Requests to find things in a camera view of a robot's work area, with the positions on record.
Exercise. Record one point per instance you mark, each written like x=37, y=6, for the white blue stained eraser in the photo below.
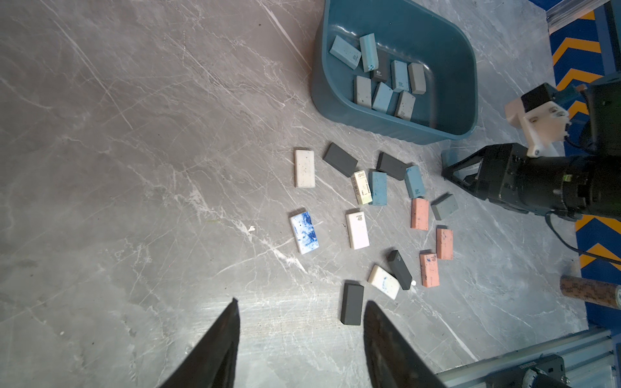
x=304, y=233

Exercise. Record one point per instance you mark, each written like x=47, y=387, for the teal plastic storage box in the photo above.
x=407, y=32

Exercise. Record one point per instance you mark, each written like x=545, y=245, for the aluminium front rail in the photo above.
x=586, y=359

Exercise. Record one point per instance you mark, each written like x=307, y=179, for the teal eraser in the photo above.
x=369, y=51

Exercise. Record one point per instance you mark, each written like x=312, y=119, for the dark grey eraser upper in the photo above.
x=339, y=159

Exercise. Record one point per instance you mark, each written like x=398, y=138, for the black eraser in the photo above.
x=382, y=72
x=352, y=303

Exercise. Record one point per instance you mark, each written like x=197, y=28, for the white eraser 4B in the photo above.
x=358, y=233

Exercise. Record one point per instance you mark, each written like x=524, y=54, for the black eraser bottom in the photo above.
x=352, y=303

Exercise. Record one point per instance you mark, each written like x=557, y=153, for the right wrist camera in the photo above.
x=541, y=116

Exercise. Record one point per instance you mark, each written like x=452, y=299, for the blue eraser beside dark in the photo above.
x=414, y=182

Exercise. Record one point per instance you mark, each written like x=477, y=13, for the dark grey eraser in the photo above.
x=339, y=159
x=391, y=166

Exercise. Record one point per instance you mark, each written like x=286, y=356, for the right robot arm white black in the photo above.
x=591, y=183

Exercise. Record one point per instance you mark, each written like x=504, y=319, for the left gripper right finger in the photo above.
x=391, y=361

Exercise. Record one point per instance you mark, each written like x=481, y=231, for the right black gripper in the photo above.
x=514, y=177

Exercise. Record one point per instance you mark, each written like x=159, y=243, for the pink eraser low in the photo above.
x=429, y=270

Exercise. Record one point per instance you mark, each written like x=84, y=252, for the pink eraser upper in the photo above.
x=420, y=214

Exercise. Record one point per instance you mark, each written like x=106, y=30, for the black eraser centre low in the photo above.
x=400, y=270

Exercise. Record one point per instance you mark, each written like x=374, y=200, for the pink eraser right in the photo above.
x=445, y=244

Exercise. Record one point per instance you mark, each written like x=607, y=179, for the white sleeved eraser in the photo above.
x=361, y=188

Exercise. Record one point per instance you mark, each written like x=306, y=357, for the brown tape roll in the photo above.
x=600, y=293

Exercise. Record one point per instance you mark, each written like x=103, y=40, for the pink eraser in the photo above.
x=420, y=214
x=445, y=244

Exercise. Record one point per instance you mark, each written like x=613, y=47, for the white eraser low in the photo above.
x=384, y=282

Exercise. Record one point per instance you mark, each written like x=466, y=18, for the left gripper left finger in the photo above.
x=212, y=362

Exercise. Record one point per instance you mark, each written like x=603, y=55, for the white eraser upper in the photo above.
x=304, y=169

